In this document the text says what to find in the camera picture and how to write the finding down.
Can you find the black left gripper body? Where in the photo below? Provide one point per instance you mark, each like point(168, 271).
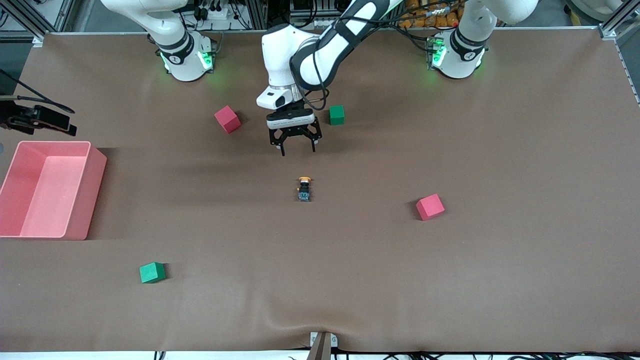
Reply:
point(295, 133)

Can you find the orange-capped black push button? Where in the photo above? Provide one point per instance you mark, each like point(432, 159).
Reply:
point(304, 191)

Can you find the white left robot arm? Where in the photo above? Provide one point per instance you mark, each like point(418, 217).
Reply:
point(320, 55)

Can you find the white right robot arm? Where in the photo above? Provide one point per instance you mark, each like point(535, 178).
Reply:
point(185, 65)

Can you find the green foam cube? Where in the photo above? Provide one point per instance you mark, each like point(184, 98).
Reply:
point(152, 273)
point(337, 115)

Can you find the pink foam cube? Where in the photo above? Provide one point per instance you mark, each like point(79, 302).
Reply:
point(227, 119)
point(430, 207)

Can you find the pink plastic bin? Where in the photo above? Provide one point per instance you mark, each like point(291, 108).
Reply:
point(50, 200)

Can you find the brown table cloth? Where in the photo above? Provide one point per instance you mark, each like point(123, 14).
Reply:
point(320, 260)

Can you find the white power strip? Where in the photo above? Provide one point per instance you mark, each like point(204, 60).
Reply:
point(217, 14)

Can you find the pile of orange items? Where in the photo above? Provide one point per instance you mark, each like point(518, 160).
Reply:
point(435, 21)

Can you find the white rounded machine housing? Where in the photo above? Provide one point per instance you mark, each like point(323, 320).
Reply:
point(595, 4)

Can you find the aluminium frame diagonal profile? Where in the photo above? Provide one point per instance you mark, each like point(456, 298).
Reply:
point(25, 20)

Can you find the aluminium frame post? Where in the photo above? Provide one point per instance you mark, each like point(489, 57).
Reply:
point(258, 14)

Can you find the grey metal mount bracket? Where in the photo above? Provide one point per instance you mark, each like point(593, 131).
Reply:
point(324, 350)

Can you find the aluminium table edge rail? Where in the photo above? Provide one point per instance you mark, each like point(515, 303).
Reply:
point(622, 55)

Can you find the aluminium frame corner profile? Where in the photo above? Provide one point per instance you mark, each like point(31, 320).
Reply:
point(617, 22)

